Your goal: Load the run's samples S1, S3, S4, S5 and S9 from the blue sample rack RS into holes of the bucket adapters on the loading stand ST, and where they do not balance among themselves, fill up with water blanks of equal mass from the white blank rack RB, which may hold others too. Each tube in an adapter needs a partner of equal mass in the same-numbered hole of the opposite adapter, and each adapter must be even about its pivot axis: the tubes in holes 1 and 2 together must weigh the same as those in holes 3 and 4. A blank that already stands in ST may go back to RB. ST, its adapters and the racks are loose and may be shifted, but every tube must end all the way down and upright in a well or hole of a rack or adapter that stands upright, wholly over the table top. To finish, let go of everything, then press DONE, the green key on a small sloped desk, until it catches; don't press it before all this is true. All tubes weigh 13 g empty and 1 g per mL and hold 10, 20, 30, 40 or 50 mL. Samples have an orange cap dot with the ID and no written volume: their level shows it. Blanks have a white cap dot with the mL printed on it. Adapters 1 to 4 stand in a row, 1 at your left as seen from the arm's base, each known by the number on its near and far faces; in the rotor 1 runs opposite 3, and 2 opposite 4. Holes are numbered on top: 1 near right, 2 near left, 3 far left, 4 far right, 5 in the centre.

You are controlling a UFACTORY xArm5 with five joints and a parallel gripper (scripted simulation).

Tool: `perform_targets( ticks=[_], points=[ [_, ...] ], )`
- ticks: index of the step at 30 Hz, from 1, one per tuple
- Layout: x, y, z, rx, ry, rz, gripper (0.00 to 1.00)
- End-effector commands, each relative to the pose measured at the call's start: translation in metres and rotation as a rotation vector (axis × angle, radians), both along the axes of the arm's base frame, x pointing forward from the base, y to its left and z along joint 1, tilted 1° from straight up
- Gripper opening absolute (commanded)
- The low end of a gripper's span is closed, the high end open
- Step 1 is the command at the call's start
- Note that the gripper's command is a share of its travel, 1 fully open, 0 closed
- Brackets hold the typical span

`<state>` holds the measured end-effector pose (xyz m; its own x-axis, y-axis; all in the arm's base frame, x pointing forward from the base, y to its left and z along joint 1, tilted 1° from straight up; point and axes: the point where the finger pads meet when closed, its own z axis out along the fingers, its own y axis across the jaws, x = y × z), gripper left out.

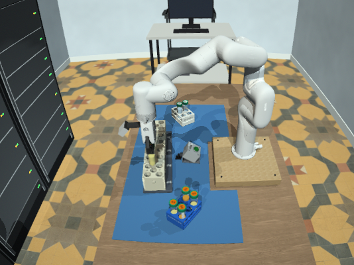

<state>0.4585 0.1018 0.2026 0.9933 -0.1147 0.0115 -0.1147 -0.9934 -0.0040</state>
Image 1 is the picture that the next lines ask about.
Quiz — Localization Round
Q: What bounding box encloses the clear tube with dark green cap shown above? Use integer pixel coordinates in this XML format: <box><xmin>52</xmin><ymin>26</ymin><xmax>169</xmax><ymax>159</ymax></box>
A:
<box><xmin>176</xmin><ymin>102</ymin><xmax>182</xmax><ymax>113</ymax></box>

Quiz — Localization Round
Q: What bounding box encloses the white blank tube rack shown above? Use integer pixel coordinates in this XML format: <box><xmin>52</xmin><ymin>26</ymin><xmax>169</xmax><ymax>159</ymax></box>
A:
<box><xmin>171</xmin><ymin>105</ymin><xmax>194</xmax><ymax>127</ymax></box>

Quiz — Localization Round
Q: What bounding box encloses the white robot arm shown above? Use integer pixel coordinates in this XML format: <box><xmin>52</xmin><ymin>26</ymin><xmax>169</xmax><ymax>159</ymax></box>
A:
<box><xmin>133</xmin><ymin>35</ymin><xmax>275</xmax><ymax>160</ymax></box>

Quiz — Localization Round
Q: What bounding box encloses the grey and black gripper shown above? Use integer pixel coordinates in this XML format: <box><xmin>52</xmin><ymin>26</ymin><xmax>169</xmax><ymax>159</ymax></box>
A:
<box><xmin>137</xmin><ymin>117</ymin><xmax>156</xmax><ymax>154</ymax></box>

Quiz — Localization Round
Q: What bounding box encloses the blue bench mat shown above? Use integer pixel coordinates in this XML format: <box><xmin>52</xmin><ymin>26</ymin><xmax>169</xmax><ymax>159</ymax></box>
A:
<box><xmin>112</xmin><ymin>105</ymin><xmax>243</xmax><ymax>244</ymax></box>

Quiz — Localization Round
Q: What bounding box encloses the blue tube rack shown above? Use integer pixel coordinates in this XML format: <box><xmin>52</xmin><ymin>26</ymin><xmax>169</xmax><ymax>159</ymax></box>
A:
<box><xmin>166</xmin><ymin>196</ymin><xmax>202</xmax><ymax>230</ymax></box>

